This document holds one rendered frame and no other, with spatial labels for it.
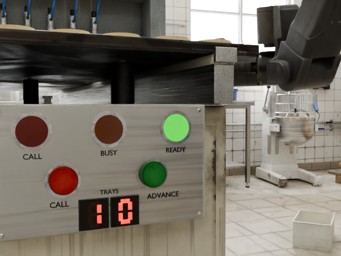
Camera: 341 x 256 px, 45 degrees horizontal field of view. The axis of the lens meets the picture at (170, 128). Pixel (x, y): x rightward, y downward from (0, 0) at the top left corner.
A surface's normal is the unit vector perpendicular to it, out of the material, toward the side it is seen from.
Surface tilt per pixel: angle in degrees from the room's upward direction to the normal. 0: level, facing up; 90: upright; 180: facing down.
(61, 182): 90
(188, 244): 90
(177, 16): 90
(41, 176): 90
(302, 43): 98
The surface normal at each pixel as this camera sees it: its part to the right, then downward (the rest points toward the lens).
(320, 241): -0.43, 0.05
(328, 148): 0.33, 0.05
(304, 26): -0.88, 0.00
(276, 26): -0.94, 0.14
